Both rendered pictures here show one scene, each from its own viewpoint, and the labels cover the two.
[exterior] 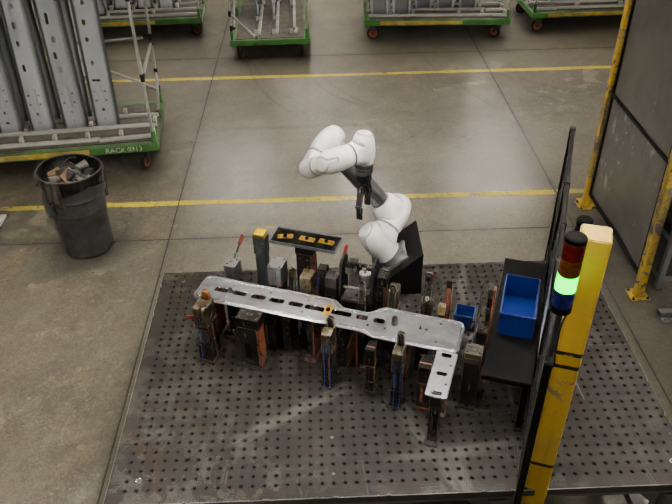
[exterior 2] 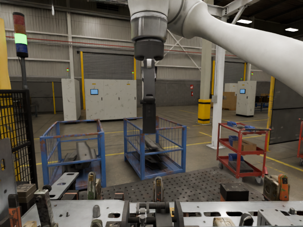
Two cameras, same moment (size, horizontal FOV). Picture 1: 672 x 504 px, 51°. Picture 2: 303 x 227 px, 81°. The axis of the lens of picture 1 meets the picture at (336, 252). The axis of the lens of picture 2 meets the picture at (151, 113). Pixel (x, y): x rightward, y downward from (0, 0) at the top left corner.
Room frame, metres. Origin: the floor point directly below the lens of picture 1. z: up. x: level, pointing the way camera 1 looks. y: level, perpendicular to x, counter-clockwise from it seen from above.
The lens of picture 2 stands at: (3.33, -0.28, 1.55)
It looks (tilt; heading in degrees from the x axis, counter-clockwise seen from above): 8 degrees down; 161
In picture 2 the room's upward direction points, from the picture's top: straight up
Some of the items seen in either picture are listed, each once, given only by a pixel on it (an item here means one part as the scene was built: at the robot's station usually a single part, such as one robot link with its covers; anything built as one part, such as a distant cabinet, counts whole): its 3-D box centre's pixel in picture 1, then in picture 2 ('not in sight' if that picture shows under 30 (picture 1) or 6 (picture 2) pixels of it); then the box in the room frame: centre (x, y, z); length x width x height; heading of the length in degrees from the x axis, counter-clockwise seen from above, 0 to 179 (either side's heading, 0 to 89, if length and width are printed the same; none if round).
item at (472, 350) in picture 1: (470, 376); (27, 219); (2.33, -0.62, 0.88); 0.08 x 0.08 x 0.36; 72
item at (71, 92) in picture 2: not in sight; (71, 95); (-6.38, -1.11, 1.22); 2.40 x 0.54 x 2.45; 178
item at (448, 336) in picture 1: (323, 311); (177, 214); (2.68, 0.07, 1.00); 1.38 x 0.22 x 0.02; 72
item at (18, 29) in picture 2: (570, 265); (20, 30); (1.76, -0.73, 1.96); 0.07 x 0.07 x 0.06
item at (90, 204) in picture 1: (79, 207); not in sight; (4.69, 1.99, 0.36); 0.54 x 0.50 x 0.73; 1
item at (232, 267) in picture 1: (235, 287); not in sight; (3.02, 0.55, 0.88); 0.11 x 0.10 x 0.36; 162
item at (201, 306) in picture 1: (207, 330); (273, 209); (2.69, 0.66, 0.88); 0.15 x 0.11 x 0.36; 162
